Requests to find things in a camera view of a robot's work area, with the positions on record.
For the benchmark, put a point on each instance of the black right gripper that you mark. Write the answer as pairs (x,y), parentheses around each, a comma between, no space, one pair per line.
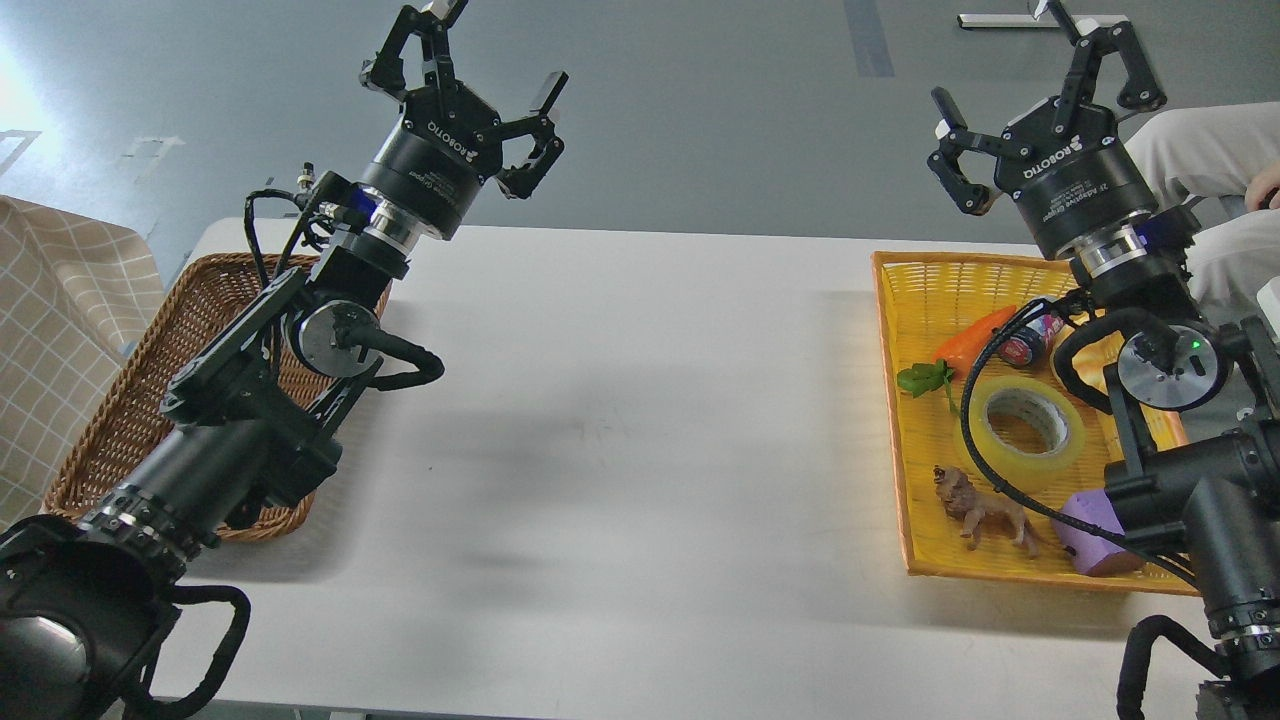
(1072,170)

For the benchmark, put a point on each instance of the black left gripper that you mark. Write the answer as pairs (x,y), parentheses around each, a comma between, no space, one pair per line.
(437,158)

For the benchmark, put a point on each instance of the yellow tape roll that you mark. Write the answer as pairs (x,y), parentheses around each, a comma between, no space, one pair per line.
(1026,430)

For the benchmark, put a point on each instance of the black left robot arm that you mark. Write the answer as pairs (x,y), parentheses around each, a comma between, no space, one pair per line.
(94,610)

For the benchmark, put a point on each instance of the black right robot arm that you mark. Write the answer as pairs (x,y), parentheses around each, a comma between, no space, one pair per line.
(1195,406)

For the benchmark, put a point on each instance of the small soda can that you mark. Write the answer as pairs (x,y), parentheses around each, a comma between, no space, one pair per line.
(1031,343)

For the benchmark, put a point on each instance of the orange toy carrot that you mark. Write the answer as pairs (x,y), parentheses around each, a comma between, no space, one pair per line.
(953,359)

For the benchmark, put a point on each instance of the yellow plastic basket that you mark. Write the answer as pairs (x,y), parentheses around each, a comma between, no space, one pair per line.
(924,299)

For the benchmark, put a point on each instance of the brown toy lion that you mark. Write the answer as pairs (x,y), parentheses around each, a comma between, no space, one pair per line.
(962,501)

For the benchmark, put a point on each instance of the purple foam block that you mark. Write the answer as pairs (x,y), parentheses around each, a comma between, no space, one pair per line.
(1089,554)

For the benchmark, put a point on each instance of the beige checkered cloth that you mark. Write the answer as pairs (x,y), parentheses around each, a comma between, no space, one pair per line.
(76,294)

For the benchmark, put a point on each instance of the brown wicker basket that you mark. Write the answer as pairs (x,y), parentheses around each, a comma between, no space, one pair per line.
(193,367)

